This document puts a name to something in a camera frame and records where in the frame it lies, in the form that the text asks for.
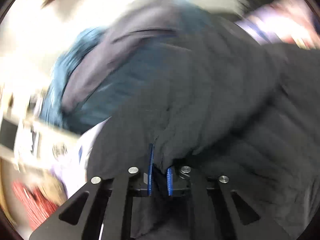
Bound black quilted down jacket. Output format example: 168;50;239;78
87;20;319;239

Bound purple floral bed sheet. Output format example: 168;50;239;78
50;118;109;198

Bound blue and grey jacket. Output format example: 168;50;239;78
40;0;216;134

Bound red patterned cloth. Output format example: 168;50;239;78
12;181;59;231

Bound white device with dark screen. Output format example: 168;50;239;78
1;115;40;162

